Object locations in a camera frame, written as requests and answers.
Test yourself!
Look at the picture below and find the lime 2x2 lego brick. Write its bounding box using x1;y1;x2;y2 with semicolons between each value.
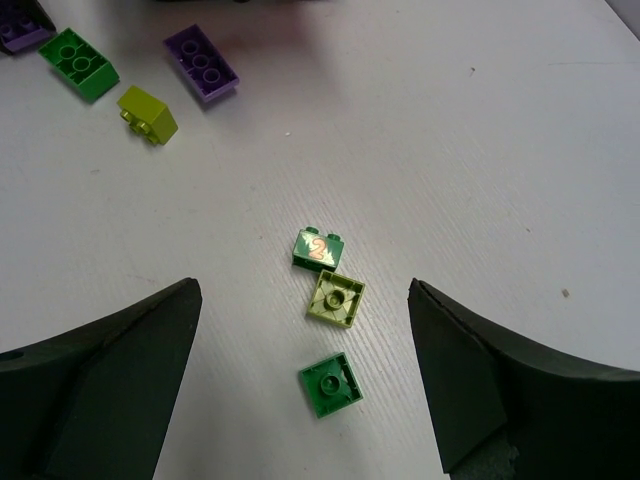
117;85;178;145

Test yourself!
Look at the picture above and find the purple lego plate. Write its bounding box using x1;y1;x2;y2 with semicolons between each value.
0;0;57;56

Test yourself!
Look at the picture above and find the lime hollow lego brick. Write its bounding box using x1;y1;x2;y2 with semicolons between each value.
306;270;366;329

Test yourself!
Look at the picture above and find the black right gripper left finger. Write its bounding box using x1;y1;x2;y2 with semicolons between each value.
1;278;202;479

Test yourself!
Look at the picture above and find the green hollow lego brick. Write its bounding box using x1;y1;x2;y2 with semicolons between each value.
299;352;363;419

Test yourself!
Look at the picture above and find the purple lego brick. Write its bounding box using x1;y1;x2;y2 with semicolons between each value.
163;24;240;103

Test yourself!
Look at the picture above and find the green 2x3 lego brick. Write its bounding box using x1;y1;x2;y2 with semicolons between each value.
38;28;120;103

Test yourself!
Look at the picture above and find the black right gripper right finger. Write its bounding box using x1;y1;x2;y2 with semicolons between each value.
408;280;639;479

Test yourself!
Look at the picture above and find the green lego brick number two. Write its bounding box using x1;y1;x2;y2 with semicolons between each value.
292;226;344;272

